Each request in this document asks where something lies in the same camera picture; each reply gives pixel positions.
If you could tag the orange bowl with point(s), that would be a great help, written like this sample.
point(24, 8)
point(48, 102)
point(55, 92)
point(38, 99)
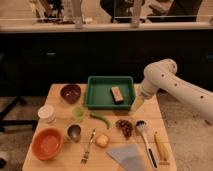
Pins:
point(47, 144)

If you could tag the small metal cup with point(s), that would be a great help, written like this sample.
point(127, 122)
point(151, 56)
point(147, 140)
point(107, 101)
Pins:
point(74, 133)

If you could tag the green plastic tray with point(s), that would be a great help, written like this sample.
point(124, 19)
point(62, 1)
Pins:
point(98, 92)

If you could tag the grey blue cloth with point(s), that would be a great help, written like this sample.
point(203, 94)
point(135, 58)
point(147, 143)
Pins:
point(128, 157)

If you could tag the yellow corn cob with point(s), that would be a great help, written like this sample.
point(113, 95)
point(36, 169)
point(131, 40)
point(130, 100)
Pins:
point(163, 152)

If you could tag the pine cone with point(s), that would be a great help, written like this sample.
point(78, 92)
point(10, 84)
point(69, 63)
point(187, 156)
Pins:
point(126, 127)

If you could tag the dish brush white handle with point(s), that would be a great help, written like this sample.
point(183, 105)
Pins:
point(141, 128)

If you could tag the dark red bowl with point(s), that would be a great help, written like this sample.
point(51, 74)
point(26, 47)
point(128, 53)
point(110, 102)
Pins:
point(71, 93)

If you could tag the small green cup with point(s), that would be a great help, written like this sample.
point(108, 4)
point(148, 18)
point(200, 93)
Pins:
point(78, 113)

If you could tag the green chili pepper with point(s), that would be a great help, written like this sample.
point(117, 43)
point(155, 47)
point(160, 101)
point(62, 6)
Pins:
point(100, 117)

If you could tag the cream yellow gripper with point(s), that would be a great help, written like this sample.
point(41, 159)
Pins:
point(138, 102)

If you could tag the tan rectangular eraser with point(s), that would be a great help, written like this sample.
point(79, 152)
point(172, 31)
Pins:
point(117, 95)

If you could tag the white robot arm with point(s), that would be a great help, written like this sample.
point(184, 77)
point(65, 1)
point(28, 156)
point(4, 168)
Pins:
point(162, 75)

